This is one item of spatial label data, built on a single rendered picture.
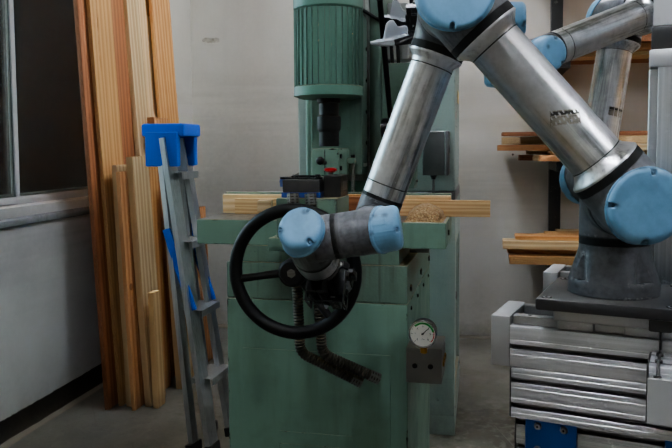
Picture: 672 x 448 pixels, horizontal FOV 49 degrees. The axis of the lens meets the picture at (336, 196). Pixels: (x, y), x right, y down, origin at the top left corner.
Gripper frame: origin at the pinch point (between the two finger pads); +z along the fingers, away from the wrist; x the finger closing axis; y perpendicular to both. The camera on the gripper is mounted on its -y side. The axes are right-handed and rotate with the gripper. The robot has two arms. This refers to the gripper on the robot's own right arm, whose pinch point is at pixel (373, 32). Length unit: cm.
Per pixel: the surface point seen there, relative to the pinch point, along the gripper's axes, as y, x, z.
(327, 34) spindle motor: 0.7, 1.8, 11.0
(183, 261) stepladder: -88, -13, 77
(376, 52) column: -14.6, -19.4, 3.2
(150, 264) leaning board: -123, -49, 114
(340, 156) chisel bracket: -26.4, 14.0, 8.9
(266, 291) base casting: -46, 42, 24
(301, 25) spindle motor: 2.3, -0.6, 17.7
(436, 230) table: -33, 34, -16
